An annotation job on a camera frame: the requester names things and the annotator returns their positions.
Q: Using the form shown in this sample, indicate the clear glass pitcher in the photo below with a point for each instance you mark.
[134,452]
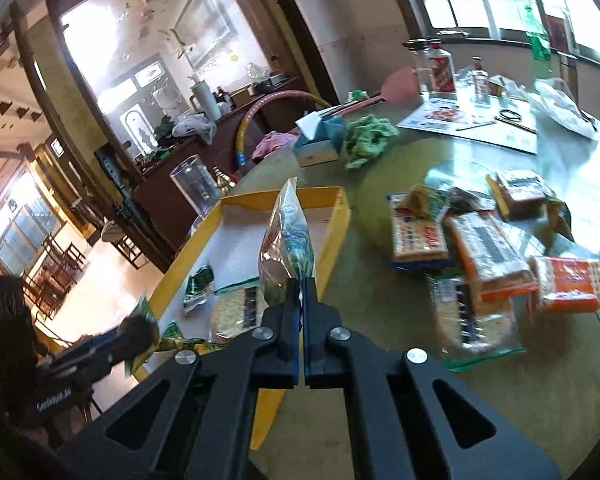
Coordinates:
[194,181]

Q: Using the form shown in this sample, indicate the round cracker pack green trim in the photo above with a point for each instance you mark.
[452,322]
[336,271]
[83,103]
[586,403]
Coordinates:
[237,308]

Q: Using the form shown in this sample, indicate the small clear liquor bottle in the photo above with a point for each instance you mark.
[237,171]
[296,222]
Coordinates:
[481,82]

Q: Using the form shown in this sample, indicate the orange soda cracker pack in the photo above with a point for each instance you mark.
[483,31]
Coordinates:
[565,285]

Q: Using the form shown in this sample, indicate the yellow snack packet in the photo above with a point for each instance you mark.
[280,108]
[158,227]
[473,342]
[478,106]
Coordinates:
[141,336]

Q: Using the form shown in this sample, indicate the dark green snack bag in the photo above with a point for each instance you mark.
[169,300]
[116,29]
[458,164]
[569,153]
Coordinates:
[199,287]

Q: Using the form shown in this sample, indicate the white red liquor bottle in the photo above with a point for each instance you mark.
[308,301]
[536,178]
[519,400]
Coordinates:
[441,68]

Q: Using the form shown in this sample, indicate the white thermos jug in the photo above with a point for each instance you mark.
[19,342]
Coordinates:
[205,98]

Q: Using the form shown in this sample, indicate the green cloth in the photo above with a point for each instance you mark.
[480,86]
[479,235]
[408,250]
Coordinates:
[367,138]

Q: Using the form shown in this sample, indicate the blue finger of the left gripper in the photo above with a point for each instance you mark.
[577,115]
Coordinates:
[102,361]
[83,347]

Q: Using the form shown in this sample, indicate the white plastic bag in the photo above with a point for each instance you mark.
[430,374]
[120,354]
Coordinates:
[548,98]

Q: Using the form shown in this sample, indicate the small green candy packet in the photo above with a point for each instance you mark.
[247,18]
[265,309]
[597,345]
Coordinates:
[172,339]

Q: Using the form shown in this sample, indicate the blue tissue box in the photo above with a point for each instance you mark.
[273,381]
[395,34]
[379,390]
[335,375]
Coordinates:
[320,139]

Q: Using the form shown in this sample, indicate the blue trimmed cracker pack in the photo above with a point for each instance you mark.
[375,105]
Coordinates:
[418,244]

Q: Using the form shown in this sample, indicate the clear shiny snack bag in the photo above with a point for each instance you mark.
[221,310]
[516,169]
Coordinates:
[286,252]

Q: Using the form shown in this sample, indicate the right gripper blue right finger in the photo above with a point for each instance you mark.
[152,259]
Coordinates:
[325,359]

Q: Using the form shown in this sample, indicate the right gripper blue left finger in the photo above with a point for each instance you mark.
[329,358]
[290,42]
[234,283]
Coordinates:
[279,361]

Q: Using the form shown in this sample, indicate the yellow edged biscuit pack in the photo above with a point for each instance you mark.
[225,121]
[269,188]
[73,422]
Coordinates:
[519,194]

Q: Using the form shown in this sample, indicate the pink cloth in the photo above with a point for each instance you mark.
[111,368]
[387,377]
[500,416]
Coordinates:
[272,142]

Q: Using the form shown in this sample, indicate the orange cracker pack barcode side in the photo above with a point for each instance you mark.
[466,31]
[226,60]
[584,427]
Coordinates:
[495,268]

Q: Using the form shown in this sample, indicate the green plastic bottle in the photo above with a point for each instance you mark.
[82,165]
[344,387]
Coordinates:
[537,35]

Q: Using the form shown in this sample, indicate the pink yellow hoop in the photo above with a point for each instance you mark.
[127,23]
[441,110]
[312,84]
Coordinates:
[266,121]

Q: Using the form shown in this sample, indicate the pink fly swatter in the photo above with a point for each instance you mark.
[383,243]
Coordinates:
[399,86]

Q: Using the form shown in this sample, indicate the printed paper placemat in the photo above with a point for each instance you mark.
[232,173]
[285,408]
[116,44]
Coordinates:
[508,124]

